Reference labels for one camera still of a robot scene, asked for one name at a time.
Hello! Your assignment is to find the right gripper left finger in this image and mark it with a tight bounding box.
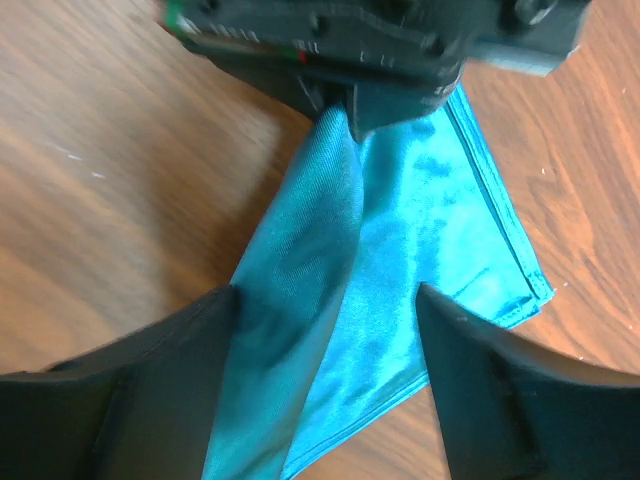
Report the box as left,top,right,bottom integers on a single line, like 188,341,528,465
1,287,238,479

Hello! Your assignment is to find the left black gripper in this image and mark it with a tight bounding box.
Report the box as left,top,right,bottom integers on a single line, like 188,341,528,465
157,1,588,142

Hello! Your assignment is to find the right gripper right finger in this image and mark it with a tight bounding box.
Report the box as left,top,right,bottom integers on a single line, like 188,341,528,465
416,284,639,479

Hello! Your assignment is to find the teal cloth napkin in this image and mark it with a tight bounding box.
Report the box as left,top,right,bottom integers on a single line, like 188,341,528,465
203,89,553,479

